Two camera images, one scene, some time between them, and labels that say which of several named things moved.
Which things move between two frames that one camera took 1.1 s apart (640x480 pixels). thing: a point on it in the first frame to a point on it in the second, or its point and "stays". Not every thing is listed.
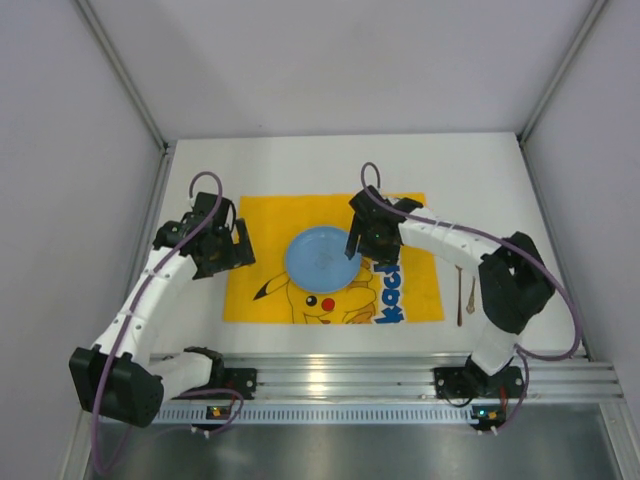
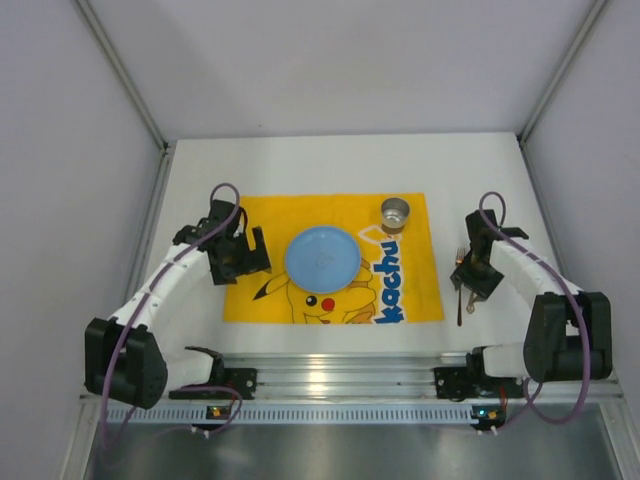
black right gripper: (368, 232) to (476, 279)
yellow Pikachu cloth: (266, 292) stays
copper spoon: (470, 307) stays
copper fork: (459, 313) stays
